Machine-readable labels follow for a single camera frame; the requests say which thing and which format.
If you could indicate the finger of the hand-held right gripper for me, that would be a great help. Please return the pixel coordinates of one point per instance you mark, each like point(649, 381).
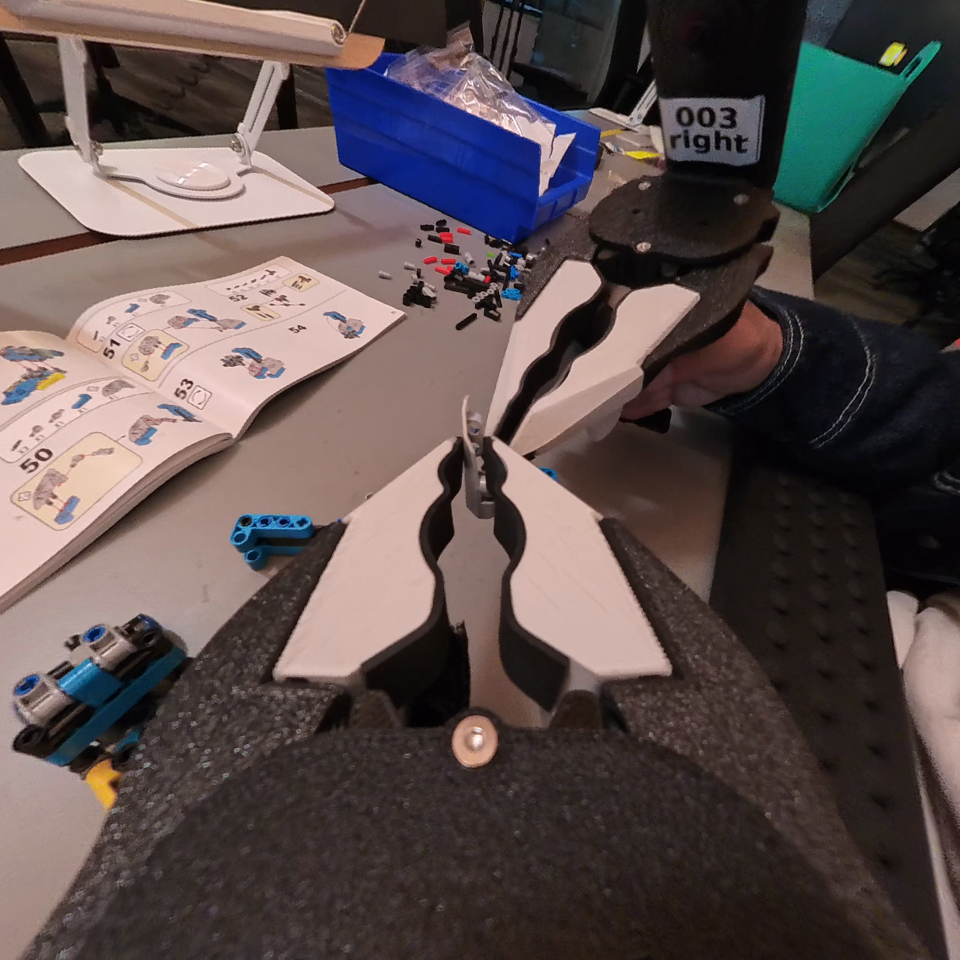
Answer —
point(547, 300)
point(630, 337)

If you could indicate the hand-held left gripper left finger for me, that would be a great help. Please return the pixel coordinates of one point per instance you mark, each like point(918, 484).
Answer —
point(367, 592)

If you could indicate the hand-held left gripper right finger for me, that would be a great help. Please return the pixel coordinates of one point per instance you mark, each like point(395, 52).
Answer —
point(585, 592)

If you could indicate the pile of small brick parts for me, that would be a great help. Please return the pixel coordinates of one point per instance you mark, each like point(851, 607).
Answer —
point(465, 277)

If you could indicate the blue beams black axle assembly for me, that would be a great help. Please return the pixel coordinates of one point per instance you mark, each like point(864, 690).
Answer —
point(266, 529)

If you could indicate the grey panel with connectors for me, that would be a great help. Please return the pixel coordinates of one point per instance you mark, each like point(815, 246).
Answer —
point(474, 480)

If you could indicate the grey desk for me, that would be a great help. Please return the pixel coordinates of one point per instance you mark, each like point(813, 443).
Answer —
point(337, 420)

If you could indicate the person's right hand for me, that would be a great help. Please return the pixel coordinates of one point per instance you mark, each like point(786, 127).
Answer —
point(727, 367)

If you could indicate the teal container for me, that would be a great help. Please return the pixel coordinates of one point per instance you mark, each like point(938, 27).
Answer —
point(847, 127)

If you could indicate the blue plastic bin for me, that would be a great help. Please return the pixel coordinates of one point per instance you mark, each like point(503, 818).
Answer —
point(420, 157)

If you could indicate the clear plastic bag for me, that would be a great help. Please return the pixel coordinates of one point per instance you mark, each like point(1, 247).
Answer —
point(480, 90)

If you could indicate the open instruction booklet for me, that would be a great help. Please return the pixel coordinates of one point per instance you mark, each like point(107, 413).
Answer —
point(225, 360)

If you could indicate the blue yellow brick vehicle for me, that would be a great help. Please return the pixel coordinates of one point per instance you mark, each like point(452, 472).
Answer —
point(75, 690)

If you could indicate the white stand base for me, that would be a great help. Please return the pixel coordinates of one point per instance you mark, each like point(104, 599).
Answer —
point(225, 206)

